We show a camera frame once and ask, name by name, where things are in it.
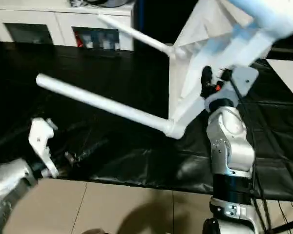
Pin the white flat board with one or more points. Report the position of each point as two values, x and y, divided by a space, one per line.
288 78

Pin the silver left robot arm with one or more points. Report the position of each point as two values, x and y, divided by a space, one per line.
7 185

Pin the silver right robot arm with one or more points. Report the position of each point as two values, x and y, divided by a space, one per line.
229 146

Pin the black table mat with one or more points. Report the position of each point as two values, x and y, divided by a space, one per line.
88 131

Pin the white plastic table top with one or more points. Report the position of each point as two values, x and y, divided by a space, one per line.
195 63

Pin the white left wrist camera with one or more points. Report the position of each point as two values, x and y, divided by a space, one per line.
41 141

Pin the white glass-door cabinet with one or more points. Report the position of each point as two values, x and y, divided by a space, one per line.
39 24

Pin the dark items on cabinet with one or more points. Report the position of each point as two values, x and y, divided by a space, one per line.
100 2

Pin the black metal frame leg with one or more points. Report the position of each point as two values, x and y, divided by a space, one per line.
290 225

